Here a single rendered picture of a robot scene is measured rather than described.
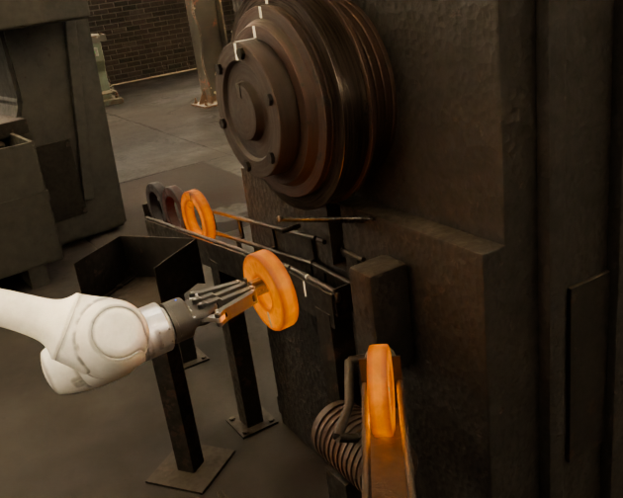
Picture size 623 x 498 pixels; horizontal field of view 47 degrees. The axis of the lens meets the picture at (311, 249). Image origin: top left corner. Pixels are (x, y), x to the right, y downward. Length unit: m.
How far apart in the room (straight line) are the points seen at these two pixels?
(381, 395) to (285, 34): 0.71
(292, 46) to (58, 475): 1.59
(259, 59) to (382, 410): 0.69
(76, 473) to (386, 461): 1.44
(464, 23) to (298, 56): 0.32
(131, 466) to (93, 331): 1.42
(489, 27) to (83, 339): 0.79
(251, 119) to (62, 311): 0.60
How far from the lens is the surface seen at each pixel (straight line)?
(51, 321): 1.08
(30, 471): 2.56
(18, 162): 3.82
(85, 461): 2.50
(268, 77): 1.40
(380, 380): 1.16
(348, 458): 1.44
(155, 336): 1.24
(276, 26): 1.47
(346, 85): 1.37
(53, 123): 4.36
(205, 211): 2.23
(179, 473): 2.31
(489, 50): 1.26
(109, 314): 1.03
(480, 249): 1.32
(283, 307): 1.28
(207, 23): 8.57
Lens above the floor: 1.38
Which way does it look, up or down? 22 degrees down
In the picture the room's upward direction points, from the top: 8 degrees counter-clockwise
